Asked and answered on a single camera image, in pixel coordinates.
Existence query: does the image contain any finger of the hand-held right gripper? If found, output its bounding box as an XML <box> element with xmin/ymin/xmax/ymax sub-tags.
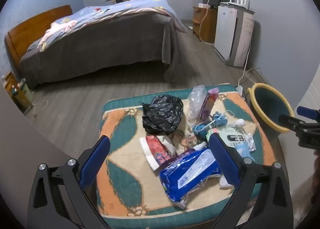
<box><xmin>297</xmin><ymin>106</ymin><xmax>320</xmax><ymax>121</ymax></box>
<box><xmin>278</xmin><ymin>114</ymin><xmax>308</xmax><ymax>132</ymax></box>

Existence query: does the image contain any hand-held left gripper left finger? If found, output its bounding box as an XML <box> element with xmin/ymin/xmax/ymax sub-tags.
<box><xmin>27</xmin><ymin>135</ymin><xmax>112</xmax><ymax>229</ymax></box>

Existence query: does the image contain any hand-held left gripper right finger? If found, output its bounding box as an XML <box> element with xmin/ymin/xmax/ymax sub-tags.
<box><xmin>208</xmin><ymin>133</ymin><xmax>293</xmax><ymax>229</ymax></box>

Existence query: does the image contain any teal bin with yellow rim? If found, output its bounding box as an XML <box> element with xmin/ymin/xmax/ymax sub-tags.
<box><xmin>247</xmin><ymin>83</ymin><xmax>295</xmax><ymax>140</ymax></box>

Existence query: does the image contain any white bottle with purple band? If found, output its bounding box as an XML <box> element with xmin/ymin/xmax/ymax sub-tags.
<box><xmin>192</xmin><ymin>141</ymin><xmax>208</xmax><ymax>151</ymax></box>

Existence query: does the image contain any clear plastic bag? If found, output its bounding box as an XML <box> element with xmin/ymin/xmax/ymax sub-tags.
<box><xmin>186</xmin><ymin>85</ymin><xmax>209</xmax><ymax>129</ymax></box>

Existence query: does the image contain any white panelled door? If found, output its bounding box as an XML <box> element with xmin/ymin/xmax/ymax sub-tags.
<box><xmin>295</xmin><ymin>75</ymin><xmax>320</xmax><ymax>111</ymax></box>

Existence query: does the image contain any white card packet black label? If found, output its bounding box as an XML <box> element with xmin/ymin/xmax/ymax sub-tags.
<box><xmin>217</xmin><ymin>126</ymin><xmax>245</xmax><ymax>148</ymax></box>

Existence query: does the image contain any silver blister pack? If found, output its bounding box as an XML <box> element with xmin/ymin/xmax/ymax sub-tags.
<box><xmin>244</xmin><ymin>133</ymin><xmax>257</xmax><ymax>152</ymax></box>

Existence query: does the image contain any teal and orange patterned mat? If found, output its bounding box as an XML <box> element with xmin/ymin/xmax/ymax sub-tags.
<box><xmin>96</xmin><ymin>84</ymin><xmax>277</xmax><ymax>217</ymax></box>

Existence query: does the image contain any blue wipes packet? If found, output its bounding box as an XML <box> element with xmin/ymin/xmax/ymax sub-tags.
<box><xmin>159</xmin><ymin>147</ymin><xmax>223</xmax><ymax>209</ymax></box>

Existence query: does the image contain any white crumpled tissue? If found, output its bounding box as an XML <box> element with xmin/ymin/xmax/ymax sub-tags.
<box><xmin>230</xmin><ymin>118</ymin><xmax>245</xmax><ymax>128</ymax></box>

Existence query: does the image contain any small brown printed packet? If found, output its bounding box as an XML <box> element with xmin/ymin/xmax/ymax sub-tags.
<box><xmin>179</xmin><ymin>131</ymin><xmax>198</xmax><ymax>147</ymax></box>

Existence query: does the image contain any purple and pink packet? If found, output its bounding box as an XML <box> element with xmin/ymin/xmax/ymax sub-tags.
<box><xmin>200</xmin><ymin>88</ymin><xmax>220</xmax><ymax>122</ymax></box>

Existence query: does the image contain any red and white packet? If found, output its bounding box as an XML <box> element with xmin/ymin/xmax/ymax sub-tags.
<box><xmin>139</xmin><ymin>135</ymin><xmax>184</xmax><ymax>171</ymax></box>

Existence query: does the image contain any black plastic bag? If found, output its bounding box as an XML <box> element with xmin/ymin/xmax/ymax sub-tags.
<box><xmin>142</xmin><ymin>95</ymin><xmax>184</xmax><ymax>136</ymax></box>

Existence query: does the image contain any wooden nightstand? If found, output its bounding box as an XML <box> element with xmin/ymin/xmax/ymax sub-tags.
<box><xmin>2</xmin><ymin>70</ymin><xmax>34</xmax><ymax>116</ymax></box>

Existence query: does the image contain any white air purifier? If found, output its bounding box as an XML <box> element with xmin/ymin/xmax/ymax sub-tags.
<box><xmin>214</xmin><ymin>3</ymin><xmax>255</xmax><ymax>67</ymax></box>

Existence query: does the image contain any grey bedspread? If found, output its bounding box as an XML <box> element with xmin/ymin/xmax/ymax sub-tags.
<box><xmin>19</xmin><ymin>10</ymin><xmax>187</xmax><ymax>90</ymax></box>

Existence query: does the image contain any wooden cabinet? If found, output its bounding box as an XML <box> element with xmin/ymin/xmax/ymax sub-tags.
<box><xmin>192</xmin><ymin>6</ymin><xmax>218</xmax><ymax>44</ymax></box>

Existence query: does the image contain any white router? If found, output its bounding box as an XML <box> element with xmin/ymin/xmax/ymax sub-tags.
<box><xmin>220</xmin><ymin>0</ymin><xmax>251</xmax><ymax>10</ymax></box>

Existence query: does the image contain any wooden bed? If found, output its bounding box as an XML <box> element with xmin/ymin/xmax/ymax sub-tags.
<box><xmin>5</xmin><ymin>0</ymin><xmax>188</xmax><ymax>90</ymax></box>

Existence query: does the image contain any blue floral quilt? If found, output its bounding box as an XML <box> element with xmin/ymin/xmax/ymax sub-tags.
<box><xmin>37</xmin><ymin>0</ymin><xmax>188</xmax><ymax>52</ymax></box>

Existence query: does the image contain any blue cord bundle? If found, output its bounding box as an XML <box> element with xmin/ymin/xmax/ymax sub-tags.
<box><xmin>194</xmin><ymin>110</ymin><xmax>228</xmax><ymax>139</ymax></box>

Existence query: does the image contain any white floor cable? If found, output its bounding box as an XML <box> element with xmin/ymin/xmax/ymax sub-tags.
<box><xmin>32</xmin><ymin>99</ymin><xmax>49</xmax><ymax>117</ymax></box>

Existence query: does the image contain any white power strip cable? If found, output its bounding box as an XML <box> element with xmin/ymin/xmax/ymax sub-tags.
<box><xmin>237</xmin><ymin>42</ymin><xmax>262</xmax><ymax>88</ymax></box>

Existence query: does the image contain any white television cable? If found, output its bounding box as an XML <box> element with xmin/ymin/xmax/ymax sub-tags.
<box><xmin>199</xmin><ymin>0</ymin><xmax>216</xmax><ymax>44</ymax></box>

